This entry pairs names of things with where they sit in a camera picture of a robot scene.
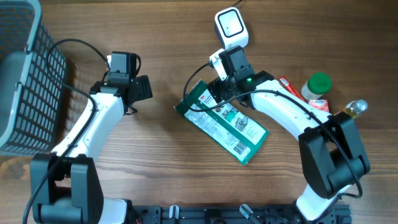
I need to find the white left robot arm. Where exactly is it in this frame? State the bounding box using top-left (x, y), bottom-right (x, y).
top-left (27, 52), bottom-right (152, 223)

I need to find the green lid jar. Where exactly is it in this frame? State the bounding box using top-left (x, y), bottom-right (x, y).
top-left (301, 72), bottom-right (332, 100)

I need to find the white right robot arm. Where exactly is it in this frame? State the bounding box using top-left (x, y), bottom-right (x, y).
top-left (208, 45), bottom-right (370, 223)

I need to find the green 3M package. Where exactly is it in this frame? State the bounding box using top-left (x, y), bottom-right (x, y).
top-left (174, 81), bottom-right (269, 165)

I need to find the red tissue pack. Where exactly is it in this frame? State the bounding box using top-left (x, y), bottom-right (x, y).
top-left (308, 99), bottom-right (330, 113)

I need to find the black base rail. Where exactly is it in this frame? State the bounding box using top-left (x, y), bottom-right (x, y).
top-left (133, 203), bottom-right (352, 224)

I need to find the white barcode scanner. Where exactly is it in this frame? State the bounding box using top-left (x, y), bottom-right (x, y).
top-left (214, 7), bottom-right (249, 49)

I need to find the red stick packet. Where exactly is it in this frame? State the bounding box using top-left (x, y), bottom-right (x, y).
top-left (279, 76), bottom-right (304, 101)

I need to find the yellow liquid bottle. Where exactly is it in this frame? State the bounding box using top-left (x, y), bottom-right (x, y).
top-left (336, 100), bottom-right (368, 119)

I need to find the grey mesh basket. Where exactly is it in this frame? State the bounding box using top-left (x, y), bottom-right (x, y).
top-left (1, 1), bottom-right (68, 156)

